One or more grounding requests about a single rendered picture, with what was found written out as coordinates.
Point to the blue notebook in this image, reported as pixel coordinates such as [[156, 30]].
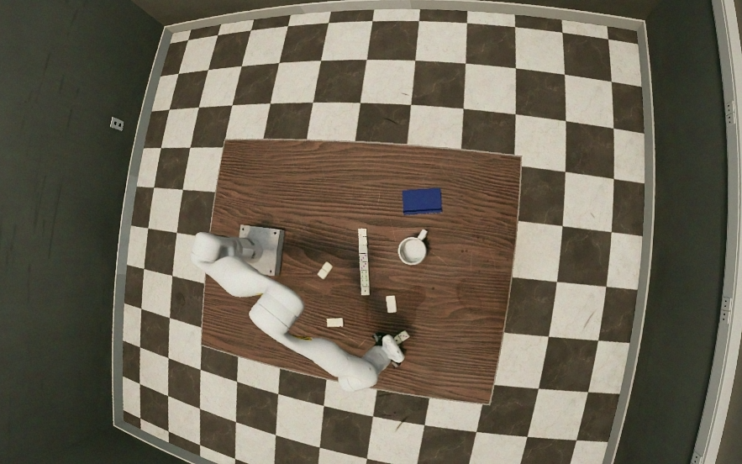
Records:
[[422, 201]]

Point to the white mug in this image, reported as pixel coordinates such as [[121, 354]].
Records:
[[411, 250]]

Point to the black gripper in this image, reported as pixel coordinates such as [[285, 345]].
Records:
[[378, 337]]

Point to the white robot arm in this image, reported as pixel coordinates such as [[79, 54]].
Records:
[[278, 309]]

